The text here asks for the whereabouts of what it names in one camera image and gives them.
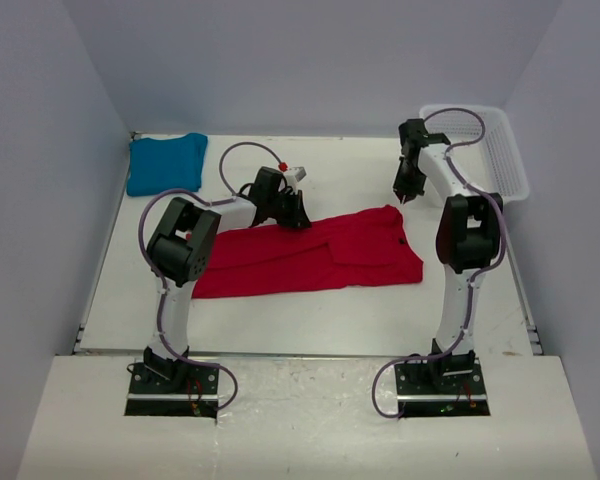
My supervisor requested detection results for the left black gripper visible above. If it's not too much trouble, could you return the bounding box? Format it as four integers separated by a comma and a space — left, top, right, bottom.
266, 190, 309, 230

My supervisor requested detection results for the red t shirt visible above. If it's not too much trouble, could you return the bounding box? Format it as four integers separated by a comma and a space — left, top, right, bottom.
192, 205, 424, 299

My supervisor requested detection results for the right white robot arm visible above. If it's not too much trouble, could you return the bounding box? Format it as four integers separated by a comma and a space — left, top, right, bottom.
393, 118, 504, 393

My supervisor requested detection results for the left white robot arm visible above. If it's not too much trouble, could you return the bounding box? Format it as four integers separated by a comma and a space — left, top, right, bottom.
140, 167, 311, 393

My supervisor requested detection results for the white plastic basket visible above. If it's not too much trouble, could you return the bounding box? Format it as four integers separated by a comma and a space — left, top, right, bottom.
419, 104, 529, 203

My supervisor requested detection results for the folded blue t shirt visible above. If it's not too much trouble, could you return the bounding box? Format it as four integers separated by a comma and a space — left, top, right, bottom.
126, 133, 208, 197

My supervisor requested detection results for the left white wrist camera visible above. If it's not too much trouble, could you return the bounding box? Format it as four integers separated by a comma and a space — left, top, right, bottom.
284, 167, 306, 185

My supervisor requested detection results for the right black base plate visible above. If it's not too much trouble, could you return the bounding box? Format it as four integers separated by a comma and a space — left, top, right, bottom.
394, 351, 490, 418

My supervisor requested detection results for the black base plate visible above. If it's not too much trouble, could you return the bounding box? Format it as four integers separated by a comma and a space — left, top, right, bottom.
124, 362, 219, 419
394, 351, 490, 418

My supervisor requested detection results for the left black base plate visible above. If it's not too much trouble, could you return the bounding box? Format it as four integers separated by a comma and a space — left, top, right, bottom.
124, 362, 219, 419

